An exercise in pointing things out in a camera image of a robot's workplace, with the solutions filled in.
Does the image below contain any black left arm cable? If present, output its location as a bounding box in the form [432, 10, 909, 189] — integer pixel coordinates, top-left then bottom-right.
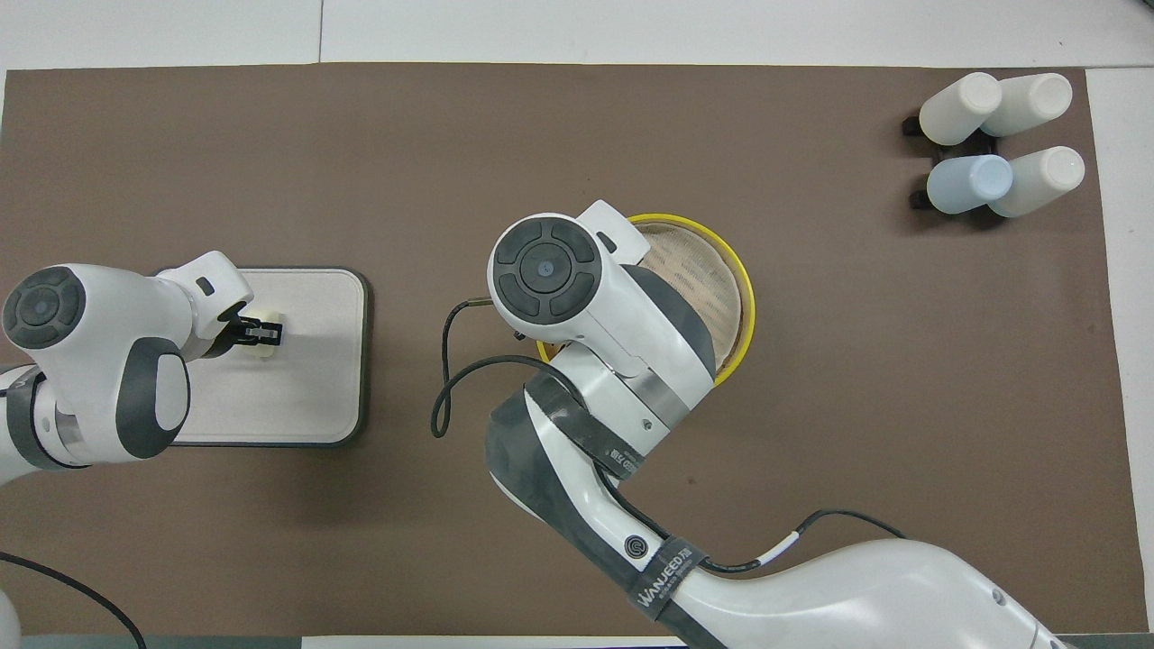
[0, 551, 148, 649]

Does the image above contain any light blue plastic cup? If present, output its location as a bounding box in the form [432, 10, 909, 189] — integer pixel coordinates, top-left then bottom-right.
[927, 154, 1014, 215]

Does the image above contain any yellow steamer top tier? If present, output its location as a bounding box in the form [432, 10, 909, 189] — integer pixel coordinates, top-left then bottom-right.
[538, 214, 756, 388]

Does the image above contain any black cup rack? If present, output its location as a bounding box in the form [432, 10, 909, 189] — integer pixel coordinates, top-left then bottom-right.
[902, 108, 993, 214]

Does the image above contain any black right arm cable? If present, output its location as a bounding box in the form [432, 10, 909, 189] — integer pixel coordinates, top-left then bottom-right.
[431, 297, 907, 578]

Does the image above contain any white plastic cup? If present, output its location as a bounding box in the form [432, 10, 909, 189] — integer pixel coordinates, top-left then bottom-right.
[988, 146, 1086, 219]
[981, 73, 1074, 138]
[919, 72, 1003, 147]

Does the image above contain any grey cutting board dark rim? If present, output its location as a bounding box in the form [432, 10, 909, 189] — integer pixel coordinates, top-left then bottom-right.
[158, 267, 372, 448]

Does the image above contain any cream white bun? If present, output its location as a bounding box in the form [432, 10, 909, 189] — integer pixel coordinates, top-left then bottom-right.
[245, 310, 286, 360]

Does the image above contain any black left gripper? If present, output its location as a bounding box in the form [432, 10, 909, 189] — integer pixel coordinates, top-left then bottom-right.
[219, 313, 283, 354]

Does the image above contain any brown table mat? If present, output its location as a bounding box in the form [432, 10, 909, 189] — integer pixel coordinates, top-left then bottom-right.
[0, 61, 1137, 636]

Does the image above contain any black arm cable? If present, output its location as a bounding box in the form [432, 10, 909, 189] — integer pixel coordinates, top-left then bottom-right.
[0, 551, 148, 649]
[431, 297, 907, 578]

